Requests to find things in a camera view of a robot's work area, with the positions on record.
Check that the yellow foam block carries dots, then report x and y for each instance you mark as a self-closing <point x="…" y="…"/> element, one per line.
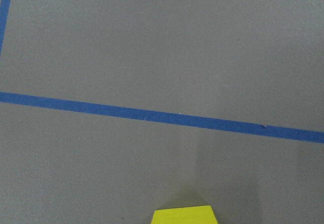
<point x="185" y="215"/>

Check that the brown paper table cover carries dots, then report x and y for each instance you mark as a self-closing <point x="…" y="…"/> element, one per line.
<point x="256" y="61"/>

